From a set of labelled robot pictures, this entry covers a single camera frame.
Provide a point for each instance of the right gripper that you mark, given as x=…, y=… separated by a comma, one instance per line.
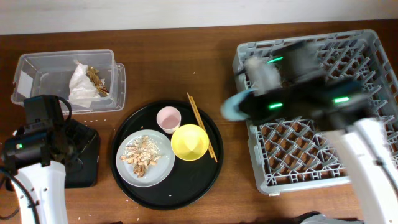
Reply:
x=252, y=99

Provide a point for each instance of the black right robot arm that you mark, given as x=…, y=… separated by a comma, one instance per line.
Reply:
x=341, y=111

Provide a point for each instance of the gold coffee sachet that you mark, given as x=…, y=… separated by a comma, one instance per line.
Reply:
x=98, y=83

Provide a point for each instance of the pile of nuts and oats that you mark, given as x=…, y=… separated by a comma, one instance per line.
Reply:
x=142, y=153

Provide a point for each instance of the pink cup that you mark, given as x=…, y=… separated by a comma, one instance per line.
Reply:
x=169, y=119

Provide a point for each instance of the yellow bowl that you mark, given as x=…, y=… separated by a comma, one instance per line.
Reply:
x=190, y=142

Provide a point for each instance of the black rectangular tray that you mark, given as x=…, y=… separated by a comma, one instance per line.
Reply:
x=82, y=171

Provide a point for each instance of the round black tray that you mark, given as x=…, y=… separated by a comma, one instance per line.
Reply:
x=188, y=181

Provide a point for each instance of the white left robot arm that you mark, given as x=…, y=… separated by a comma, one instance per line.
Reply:
x=40, y=191

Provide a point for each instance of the grey plate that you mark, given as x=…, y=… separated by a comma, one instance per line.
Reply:
x=155, y=174

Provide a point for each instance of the clear plastic bin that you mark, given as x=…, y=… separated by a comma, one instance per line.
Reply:
x=49, y=73

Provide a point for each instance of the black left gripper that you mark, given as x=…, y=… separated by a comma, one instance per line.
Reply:
x=64, y=130

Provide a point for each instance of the white tissue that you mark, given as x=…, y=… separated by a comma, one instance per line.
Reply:
x=82, y=90

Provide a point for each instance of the grey dishwasher rack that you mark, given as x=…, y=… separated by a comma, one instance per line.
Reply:
x=291, y=154

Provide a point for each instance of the blue cup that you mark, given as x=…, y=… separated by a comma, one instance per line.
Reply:
x=230, y=108

